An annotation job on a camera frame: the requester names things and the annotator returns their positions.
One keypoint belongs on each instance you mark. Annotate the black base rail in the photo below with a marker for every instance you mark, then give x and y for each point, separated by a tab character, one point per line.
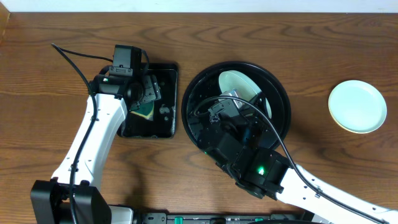
217	219

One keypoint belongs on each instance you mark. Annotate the black round tray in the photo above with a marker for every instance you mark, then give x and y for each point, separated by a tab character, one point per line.
204	92

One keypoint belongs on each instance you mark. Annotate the green yellow sponge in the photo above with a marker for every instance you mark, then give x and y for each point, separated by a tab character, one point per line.
145	110

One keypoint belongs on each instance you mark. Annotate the light green plate front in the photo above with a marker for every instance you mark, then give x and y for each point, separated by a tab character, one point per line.
235	83

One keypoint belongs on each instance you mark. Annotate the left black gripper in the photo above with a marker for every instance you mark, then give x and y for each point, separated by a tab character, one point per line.
148	90

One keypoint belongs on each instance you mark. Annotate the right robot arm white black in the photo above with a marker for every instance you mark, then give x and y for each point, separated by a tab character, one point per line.
263	172

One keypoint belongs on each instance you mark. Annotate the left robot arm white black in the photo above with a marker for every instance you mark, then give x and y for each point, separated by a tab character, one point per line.
72	195

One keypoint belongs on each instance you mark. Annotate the light green plate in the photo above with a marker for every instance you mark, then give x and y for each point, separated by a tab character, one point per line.
357	107
235	83

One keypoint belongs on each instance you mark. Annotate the black rectangular tray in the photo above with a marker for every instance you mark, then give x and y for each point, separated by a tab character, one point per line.
165	109

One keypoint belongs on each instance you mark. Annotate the yellow plate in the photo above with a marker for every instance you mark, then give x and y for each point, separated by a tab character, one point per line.
334	123

